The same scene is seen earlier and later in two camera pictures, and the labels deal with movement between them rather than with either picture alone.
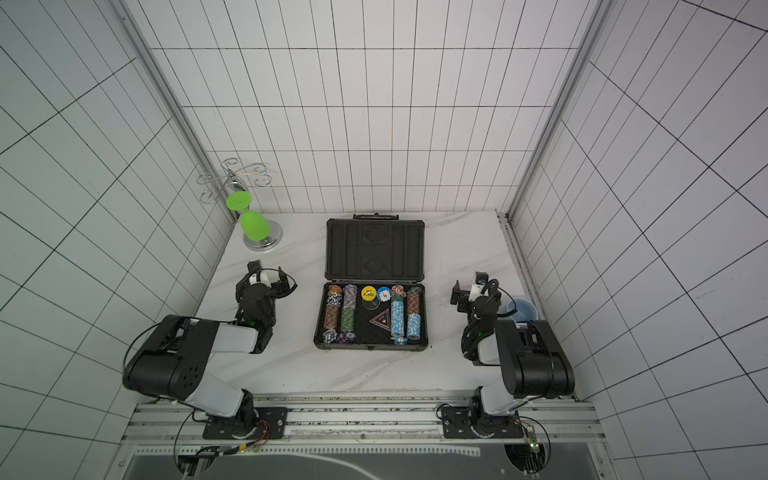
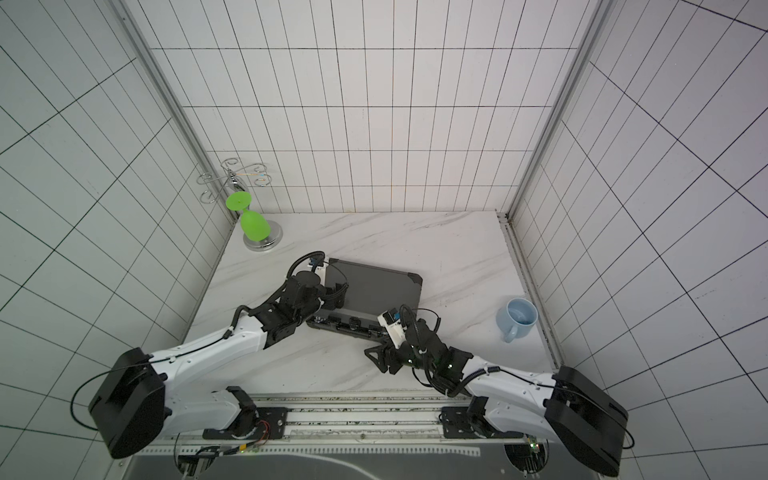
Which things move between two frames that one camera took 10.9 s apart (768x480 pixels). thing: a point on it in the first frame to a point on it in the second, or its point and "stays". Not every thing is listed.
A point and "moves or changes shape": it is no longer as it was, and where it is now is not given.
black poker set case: [374, 297] moves or changes shape
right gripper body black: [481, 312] to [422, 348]
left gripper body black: [278, 291] to [310, 309]
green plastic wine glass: [253, 224] stays
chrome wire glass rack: [230, 170] stays
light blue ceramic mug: [526, 310] stays
